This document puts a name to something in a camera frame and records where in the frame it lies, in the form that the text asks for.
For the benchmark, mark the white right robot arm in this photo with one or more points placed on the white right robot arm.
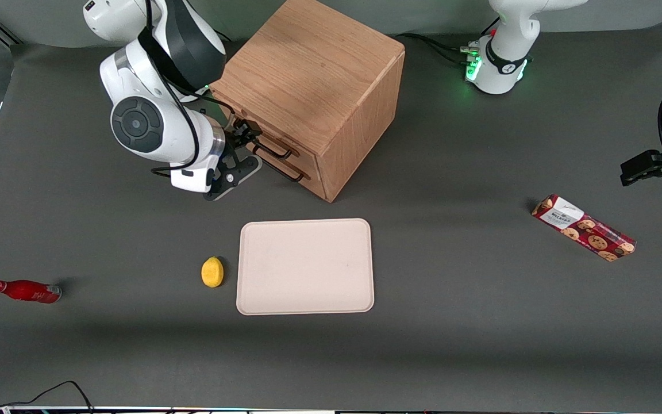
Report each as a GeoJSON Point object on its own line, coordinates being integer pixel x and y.
{"type": "Point", "coordinates": [153, 115]}

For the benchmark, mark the oak wooden drawer cabinet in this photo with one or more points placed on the oak wooden drawer cabinet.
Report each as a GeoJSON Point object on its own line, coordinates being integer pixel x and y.
{"type": "Point", "coordinates": [314, 63]}

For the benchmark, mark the red cookie box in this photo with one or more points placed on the red cookie box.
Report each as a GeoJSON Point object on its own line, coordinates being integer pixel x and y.
{"type": "Point", "coordinates": [587, 229]}

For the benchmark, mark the yellow lemon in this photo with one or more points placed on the yellow lemon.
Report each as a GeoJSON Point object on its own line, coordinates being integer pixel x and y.
{"type": "Point", "coordinates": [212, 272]}

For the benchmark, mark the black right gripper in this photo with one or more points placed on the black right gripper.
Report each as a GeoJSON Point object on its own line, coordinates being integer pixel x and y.
{"type": "Point", "coordinates": [235, 140]}

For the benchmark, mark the beige rectangular tray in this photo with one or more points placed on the beige rectangular tray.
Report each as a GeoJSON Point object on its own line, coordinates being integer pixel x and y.
{"type": "Point", "coordinates": [305, 267]}

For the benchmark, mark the red soda bottle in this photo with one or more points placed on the red soda bottle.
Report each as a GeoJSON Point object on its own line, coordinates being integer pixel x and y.
{"type": "Point", "coordinates": [26, 291]}

